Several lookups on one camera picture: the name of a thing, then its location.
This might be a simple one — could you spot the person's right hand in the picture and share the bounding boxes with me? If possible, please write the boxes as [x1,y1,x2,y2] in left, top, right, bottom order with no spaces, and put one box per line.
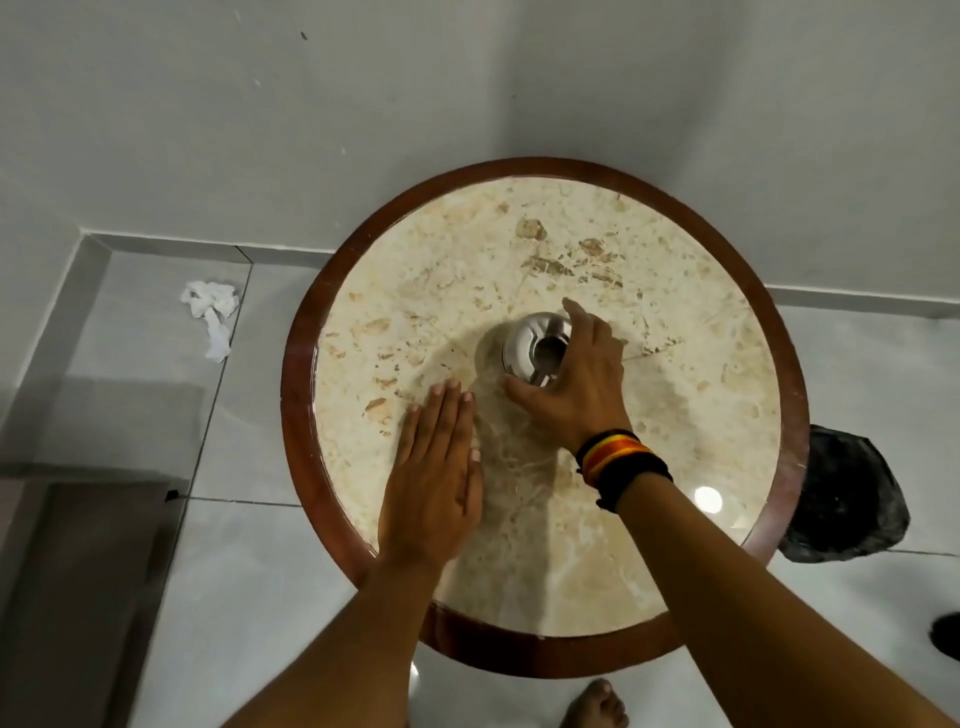
[501,297,633,453]

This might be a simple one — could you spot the person's left hand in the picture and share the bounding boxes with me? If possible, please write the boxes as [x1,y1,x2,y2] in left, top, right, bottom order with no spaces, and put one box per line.
[376,379,485,569]

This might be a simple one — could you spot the round metal ashtray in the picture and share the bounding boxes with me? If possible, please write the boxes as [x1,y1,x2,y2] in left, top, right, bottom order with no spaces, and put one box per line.
[501,312,574,389]

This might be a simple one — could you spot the person's right forearm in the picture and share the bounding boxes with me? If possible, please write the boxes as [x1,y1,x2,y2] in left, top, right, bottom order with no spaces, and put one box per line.
[616,474,960,728]

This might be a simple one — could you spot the person's left forearm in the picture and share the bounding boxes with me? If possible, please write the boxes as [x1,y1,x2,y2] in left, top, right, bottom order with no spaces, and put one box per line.
[223,551,445,728]

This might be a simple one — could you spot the round marble table with wooden rim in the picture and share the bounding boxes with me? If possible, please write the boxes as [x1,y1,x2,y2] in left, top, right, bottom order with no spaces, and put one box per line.
[280,156,812,681]

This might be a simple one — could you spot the black orange yellow wristbands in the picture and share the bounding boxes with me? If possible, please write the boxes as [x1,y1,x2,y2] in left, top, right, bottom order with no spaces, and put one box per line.
[574,429,675,515]

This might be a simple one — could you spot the crumpled white tissue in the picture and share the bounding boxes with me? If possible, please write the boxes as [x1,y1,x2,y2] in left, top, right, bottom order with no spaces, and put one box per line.
[180,280,241,365]

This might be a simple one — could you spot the person's bare foot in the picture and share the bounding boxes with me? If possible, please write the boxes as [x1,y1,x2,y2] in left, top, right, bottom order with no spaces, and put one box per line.
[559,678,630,728]

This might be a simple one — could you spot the black plastic bag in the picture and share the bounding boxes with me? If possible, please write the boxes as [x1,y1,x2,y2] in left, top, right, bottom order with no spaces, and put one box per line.
[778,424,912,564]

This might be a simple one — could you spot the dark shoe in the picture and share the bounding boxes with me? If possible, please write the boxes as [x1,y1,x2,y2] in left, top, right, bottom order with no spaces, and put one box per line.
[929,612,960,663]

